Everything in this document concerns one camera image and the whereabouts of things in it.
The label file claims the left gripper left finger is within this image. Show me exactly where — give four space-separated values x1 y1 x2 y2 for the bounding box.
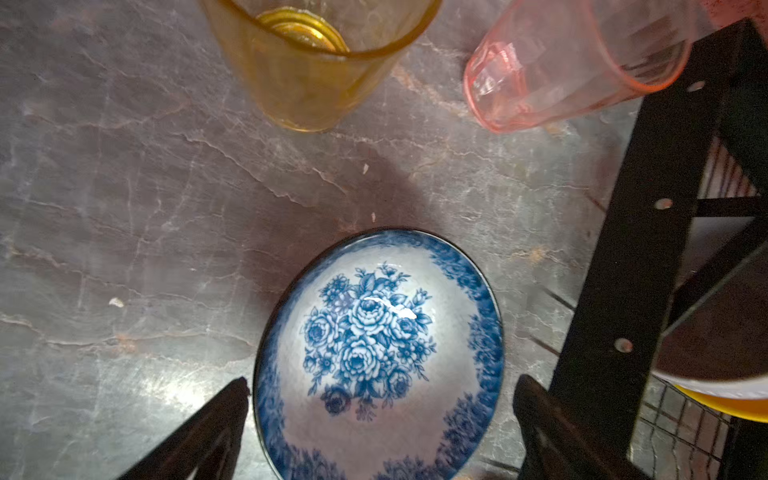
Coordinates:
121 377 250 479

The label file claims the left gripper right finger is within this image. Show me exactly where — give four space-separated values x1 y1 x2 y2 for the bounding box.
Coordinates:
513 375 647 479

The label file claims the blue floral porcelain bowl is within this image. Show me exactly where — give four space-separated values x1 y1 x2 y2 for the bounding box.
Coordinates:
254 228 504 479

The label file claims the yellow bowl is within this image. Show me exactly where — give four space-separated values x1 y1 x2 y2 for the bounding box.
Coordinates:
676 385 768 423

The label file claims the pink glass cup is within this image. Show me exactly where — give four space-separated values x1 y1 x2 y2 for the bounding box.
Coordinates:
463 0 697 133

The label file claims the amber glass cup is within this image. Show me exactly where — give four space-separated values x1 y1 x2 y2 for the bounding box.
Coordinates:
201 1 441 132

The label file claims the lavender ceramic bowl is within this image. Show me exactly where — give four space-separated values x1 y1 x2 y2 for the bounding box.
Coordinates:
653 217 767 400

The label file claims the black wire dish rack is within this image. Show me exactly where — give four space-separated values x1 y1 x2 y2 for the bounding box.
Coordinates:
546 18 767 459

